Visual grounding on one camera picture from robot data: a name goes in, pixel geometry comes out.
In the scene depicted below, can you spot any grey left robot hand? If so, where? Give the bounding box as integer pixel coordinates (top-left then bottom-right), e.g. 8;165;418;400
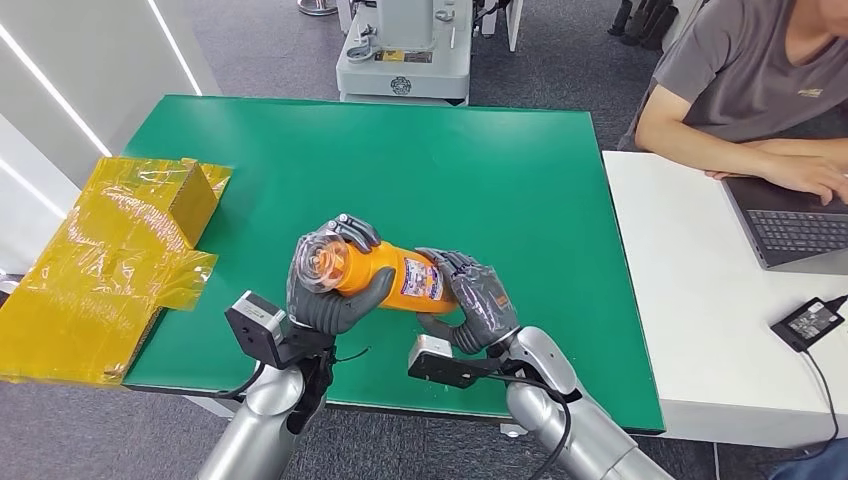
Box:
286;213;397;336

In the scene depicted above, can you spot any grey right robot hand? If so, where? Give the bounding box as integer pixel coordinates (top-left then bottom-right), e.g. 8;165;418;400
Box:
415;247;521;356

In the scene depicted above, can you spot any orange detergent bottle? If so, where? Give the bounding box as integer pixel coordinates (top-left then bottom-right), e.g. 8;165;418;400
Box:
293;230;460;315

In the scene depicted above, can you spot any green table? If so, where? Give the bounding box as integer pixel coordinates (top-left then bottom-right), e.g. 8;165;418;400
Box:
122;94;666;435

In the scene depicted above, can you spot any white desk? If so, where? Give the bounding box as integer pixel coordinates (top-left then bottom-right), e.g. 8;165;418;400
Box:
601;150;848;450

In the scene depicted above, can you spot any yellow taped cardboard box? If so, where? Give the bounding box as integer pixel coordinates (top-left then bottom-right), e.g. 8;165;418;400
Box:
0;156;233;388

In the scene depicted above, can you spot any grey machine base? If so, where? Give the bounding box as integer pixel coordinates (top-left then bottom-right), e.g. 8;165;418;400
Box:
335;0;475;107

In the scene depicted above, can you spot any white stand leg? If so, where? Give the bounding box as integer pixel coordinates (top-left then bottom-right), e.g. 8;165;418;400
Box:
478;0;526;54

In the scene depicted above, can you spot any round metal stand base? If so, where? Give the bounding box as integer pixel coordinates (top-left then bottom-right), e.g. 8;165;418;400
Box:
296;0;339;19

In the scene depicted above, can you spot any dark grey laptop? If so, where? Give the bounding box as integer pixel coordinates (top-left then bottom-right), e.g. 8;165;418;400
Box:
720;175;848;278

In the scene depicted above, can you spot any black power adapter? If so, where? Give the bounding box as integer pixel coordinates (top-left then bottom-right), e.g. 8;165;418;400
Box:
770;297;846;354

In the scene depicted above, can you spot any black chair base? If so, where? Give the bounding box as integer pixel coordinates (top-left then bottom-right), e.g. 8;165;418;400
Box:
607;0;680;53

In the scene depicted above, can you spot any person's right hand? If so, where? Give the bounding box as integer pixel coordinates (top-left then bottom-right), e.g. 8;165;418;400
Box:
761;155;848;208

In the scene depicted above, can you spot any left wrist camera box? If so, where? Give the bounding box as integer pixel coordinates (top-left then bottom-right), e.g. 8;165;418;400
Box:
225;290;293;370

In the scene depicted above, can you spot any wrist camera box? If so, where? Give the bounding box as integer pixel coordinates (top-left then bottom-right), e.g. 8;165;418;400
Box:
225;290;293;370
407;334;505;390

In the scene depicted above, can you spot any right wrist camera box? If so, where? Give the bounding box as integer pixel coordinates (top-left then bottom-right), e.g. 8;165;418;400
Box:
407;334;505;390

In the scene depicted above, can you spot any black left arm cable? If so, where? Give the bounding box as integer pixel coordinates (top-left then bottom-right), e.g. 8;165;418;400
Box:
215;362;268;401

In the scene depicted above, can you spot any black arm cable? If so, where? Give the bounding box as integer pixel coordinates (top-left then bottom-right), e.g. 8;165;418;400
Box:
486;372;574;480
215;362;268;401

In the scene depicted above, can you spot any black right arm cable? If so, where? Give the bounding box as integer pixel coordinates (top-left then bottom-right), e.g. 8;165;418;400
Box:
486;372;574;480

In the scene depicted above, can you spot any black adapter cable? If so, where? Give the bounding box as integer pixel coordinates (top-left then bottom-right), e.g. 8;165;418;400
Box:
788;349;841;462

